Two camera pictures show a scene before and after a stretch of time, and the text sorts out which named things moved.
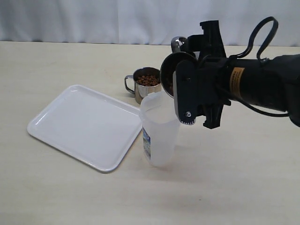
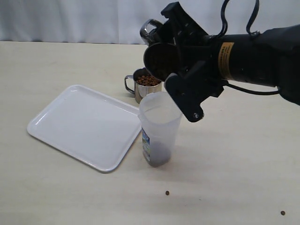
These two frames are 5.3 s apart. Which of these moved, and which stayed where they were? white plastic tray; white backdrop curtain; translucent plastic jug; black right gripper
Moved: black right gripper
Stayed: white plastic tray; translucent plastic jug; white backdrop curtain
